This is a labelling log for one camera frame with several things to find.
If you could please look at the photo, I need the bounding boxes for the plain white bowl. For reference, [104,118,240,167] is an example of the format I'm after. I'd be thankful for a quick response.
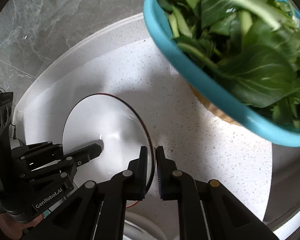
[122,211,167,240]

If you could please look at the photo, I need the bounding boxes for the teal plastic colander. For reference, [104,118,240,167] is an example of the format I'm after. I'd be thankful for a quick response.
[143,0,300,147]

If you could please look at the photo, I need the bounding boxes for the yellow plastic basin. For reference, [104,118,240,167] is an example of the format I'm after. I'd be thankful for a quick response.
[189,84,241,126]

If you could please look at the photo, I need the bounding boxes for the person's left hand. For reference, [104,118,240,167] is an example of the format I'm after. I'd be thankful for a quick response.
[0,213,44,239]

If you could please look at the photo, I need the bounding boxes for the white bowl red floral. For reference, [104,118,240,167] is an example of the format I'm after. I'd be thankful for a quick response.
[62,93,155,190]

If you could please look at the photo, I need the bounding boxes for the green leafy vegetables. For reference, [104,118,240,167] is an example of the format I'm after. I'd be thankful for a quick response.
[156,0,300,129]

